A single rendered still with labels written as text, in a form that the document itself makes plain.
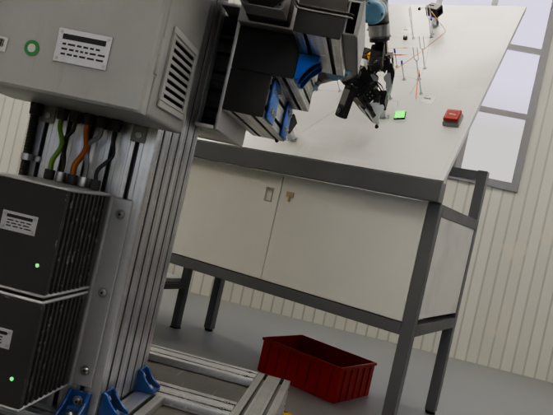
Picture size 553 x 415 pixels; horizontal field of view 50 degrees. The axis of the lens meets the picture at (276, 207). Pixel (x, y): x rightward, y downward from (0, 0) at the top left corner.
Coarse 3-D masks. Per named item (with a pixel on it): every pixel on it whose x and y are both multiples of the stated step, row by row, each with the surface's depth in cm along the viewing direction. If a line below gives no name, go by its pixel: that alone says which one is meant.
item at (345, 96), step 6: (348, 90) 196; (354, 90) 196; (342, 96) 199; (348, 96) 196; (354, 96) 197; (342, 102) 198; (348, 102) 197; (342, 108) 197; (348, 108) 197; (336, 114) 200; (342, 114) 197
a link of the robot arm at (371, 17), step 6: (354, 0) 195; (360, 0) 195; (366, 0) 195; (372, 0) 192; (378, 0) 193; (366, 6) 192; (372, 6) 191; (378, 6) 191; (384, 6) 194; (366, 12) 193; (372, 12) 192; (378, 12) 192; (384, 12) 194; (366, 18) 193; (372, 18) 193; (378, 18) 192; (372, 24) 194
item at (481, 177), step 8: (456, 160) 249; (456, 168) 246; (456, 176) 246; (464, 176) 244; (472, 176) 242; (480, 176) 241; (488, 176) 242; (480, 184) 240; (480, 192) 240; (472, 200) 241; (480, 200) 240; (472, 208) 241; (480, 208) 240; (472, 216) 240
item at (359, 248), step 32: (288, 192) 219; (320, 192) 213; (352, 192) 207; (288, 224) 218; (320, 224) 211; (352, 224) 205; (384, 224) 200; (416, 224) 194; (288, 256) 216; (320, 256) 210; (352, 256) 204; (384, 256) 198; (320, 288) 209; (352, 288) 203; (384, 288) 197
